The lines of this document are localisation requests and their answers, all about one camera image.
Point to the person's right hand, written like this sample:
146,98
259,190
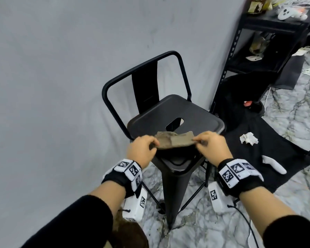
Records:
217,149

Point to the person's left hand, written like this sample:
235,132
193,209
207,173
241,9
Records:
139,152

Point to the brown rag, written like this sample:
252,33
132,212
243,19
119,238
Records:
175,140

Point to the person's right forearm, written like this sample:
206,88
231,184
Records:
263,206

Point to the white crumpled paper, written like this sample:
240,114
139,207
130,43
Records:
248,138

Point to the black left wristband with markers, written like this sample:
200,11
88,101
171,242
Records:
116,176

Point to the black wristband with markers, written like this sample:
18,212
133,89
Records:
116,176
248,184

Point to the black metal chair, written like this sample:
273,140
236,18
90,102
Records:
191,118

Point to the black right wristband with markers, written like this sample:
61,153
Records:
248,184

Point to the small red object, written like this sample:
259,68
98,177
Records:
248,103

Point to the black floor mat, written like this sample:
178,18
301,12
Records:
273,142

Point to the white handheld device on mat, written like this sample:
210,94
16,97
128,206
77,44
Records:
273,164

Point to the stained brown floor cloth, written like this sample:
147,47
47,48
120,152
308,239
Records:
129,235

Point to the grey sheet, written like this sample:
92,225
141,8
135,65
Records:
289,72

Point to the crumpled clear plastic bag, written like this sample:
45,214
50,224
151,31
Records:
259,45

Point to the dark metal shelf rack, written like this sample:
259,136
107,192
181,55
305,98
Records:
273,25

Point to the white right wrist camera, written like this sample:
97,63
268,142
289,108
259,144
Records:
219,204

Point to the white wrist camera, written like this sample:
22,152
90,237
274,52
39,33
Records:
133,211
219,204

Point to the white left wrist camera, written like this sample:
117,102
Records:
133,211

